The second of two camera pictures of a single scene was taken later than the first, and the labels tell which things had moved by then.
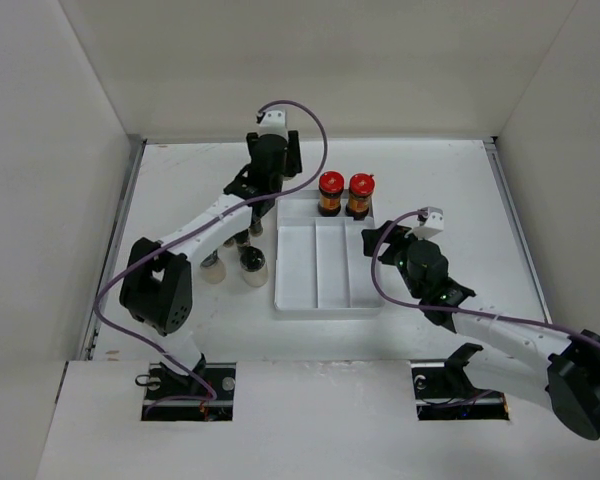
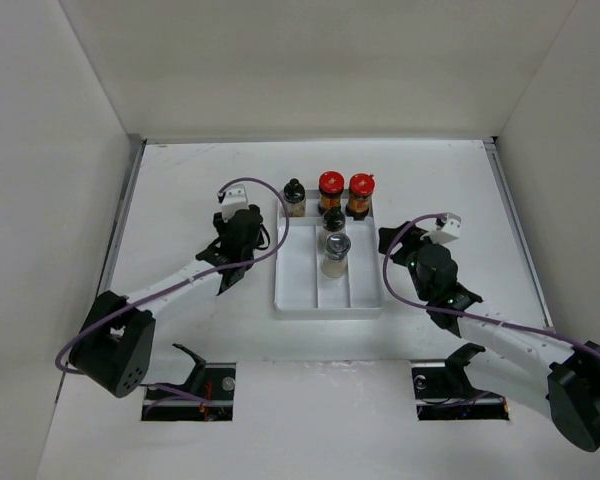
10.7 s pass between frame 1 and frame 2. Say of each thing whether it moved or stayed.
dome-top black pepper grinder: moved
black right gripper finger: moved
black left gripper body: moved
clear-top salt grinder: moved
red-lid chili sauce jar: stayed
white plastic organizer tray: stayed
